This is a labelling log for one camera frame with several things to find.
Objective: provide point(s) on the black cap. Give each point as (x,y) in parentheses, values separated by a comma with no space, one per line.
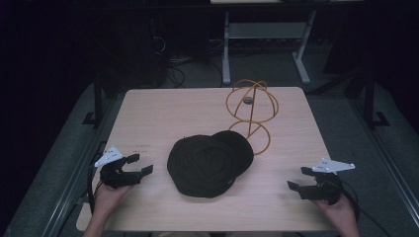
(204,166)

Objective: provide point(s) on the person's left hand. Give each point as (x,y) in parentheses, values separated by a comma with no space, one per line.
(107,199)

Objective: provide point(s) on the black metal stand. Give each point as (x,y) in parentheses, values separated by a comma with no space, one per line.
(369,98)
(97,98)

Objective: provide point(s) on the person's right hand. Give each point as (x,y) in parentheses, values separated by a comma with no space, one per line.
(341,212)

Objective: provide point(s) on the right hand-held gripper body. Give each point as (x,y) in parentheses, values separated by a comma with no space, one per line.
(327,189)

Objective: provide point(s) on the white metal desk frame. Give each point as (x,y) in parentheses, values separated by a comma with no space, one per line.
(263,30)

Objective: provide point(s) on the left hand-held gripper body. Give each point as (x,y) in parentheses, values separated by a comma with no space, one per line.
(113,176)

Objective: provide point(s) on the aluminium rail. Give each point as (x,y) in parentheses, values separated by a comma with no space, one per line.
(70,187)
(388,168)

